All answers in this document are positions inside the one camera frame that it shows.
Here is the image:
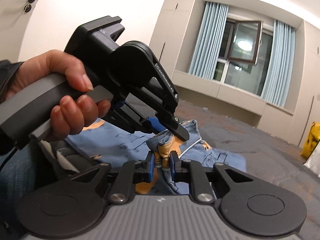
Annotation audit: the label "white door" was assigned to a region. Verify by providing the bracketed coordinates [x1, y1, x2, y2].
[1, 0, 38, 62]

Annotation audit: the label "blue curtain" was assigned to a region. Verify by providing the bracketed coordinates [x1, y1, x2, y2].
[188, 2, 229, 80]
[261, 20, 296, 107]

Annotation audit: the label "window with dark frame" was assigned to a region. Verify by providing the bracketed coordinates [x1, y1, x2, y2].
[213, 19, 273, 96]

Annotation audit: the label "beige wardrobe cabinet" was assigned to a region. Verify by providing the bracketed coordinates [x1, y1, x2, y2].
[149, 0, 195, 76]

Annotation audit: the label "black sleeved left forearm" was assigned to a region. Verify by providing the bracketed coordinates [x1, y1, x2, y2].
[0, 60, 23, 102]

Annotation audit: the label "right blue curtain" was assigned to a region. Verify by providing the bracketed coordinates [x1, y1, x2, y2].
[261, 20, 296, 107]

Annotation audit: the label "grey orange quilted mattress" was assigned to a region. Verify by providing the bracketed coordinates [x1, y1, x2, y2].
[41, 99, 320, 240]

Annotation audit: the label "person's left hand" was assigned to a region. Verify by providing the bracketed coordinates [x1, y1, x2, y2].
[1, 50, 112, 148]

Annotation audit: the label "left blue curtain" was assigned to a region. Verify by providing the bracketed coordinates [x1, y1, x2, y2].
[188, 2, 229, 80]

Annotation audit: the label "blue orange patterned pants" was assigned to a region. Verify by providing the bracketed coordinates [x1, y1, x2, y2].
[65, 118, 247, 196]

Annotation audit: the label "white shopping bag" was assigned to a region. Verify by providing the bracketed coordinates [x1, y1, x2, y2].
[304, 151, 320, 177]

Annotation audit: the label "yellow shopping bag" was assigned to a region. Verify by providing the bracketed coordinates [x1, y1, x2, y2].
[300, 122, 320, 159]

